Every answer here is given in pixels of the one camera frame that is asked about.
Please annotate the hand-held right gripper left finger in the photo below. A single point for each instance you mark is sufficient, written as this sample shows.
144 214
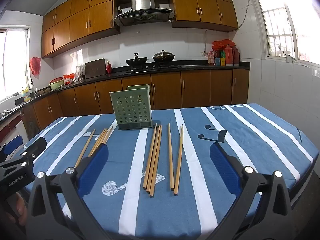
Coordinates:
96 165

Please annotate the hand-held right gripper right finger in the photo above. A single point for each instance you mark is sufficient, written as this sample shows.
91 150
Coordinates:
222 165

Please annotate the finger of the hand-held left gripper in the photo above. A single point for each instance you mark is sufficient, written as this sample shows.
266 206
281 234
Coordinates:
13 143
37 146

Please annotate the group of chopsticks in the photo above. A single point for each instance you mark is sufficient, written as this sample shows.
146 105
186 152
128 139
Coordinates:
85 148

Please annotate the green perforated utensil holder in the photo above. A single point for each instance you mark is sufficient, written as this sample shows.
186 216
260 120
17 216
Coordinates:
131 107

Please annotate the person's left hand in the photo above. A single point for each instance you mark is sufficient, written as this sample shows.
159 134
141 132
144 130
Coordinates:
16 206

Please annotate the blue striped tablecloth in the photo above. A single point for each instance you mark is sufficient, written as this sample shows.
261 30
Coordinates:
195 155

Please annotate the yellow dish soap bottle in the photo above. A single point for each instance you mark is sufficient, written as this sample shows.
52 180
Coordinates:
26 95

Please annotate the sink faucet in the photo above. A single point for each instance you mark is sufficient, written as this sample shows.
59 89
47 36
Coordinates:
32 86

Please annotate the green basin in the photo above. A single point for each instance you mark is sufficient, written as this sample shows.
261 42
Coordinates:
56 84

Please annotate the hanging red plastic bag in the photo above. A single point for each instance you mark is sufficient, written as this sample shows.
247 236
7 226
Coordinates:
35 66

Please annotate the wooden base cabinets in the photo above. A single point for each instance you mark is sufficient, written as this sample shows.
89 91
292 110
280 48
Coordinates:
195 87

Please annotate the clear jars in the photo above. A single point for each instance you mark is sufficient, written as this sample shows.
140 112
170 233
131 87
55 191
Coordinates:
80 72

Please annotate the dark cutting board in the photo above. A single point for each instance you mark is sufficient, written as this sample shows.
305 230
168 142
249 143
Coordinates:
95 68

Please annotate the small red bottle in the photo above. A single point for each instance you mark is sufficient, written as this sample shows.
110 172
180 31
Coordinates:
109 68

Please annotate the black kitchen countertop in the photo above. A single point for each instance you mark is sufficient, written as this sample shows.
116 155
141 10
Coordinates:
190 67

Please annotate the pink bottle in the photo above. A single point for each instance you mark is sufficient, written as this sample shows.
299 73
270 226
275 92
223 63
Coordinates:
211 59

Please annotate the dark red oil bottle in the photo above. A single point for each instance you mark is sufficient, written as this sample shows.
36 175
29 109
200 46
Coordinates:
236 56

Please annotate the gas stove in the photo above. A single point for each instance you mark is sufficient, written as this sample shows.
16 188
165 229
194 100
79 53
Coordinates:
152 67

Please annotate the crumpled red bag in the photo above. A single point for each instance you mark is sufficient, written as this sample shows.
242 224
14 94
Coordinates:
223 43

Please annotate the black lidded wok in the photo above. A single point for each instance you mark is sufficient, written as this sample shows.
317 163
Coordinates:
163 57

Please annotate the cup on window sill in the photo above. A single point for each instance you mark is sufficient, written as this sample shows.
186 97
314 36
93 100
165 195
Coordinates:
288 58

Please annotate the large barred window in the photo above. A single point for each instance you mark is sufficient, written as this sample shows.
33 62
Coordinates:
287 22

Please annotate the steel range hood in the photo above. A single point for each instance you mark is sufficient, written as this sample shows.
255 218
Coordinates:
143 5

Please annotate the wooden wall cabinets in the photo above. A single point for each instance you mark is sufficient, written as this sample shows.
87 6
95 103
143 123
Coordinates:
80 22

